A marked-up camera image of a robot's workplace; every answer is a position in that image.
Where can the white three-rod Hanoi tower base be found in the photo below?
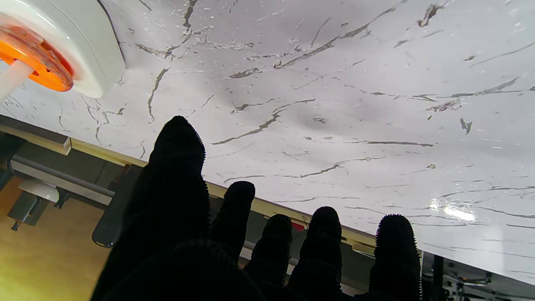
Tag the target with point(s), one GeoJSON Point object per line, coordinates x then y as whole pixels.
{"type": "Point", "coordinates": [83, 42]}

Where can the printed kitchen scene backdrop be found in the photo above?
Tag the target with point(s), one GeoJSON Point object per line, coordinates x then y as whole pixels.
{"type": "Point", "coordinates": [50, 242]}

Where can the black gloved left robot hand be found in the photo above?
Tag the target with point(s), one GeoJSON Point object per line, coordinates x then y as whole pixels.
{"type": "Point", "coordinates": [171, 221]}

